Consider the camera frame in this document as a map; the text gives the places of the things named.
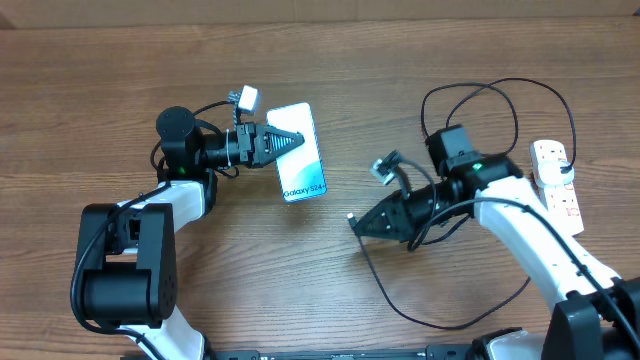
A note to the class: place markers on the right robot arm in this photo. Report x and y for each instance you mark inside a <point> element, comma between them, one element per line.
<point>594,312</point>

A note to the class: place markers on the white charger plug adapter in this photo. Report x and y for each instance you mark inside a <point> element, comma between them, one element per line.
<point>553,173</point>

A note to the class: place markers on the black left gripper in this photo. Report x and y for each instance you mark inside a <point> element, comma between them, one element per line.
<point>255,147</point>

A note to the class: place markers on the Samsung Galaxy smartphone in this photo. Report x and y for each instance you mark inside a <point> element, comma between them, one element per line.
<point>300,170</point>

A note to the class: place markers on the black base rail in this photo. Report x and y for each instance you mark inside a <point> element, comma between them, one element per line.
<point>430,352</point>

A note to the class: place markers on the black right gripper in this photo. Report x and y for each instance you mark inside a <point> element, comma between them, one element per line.
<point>396,209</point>

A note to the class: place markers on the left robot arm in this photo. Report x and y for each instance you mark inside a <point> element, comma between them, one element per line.
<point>125,277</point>

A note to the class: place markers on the white power strip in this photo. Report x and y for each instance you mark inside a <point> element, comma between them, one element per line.
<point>561,201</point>

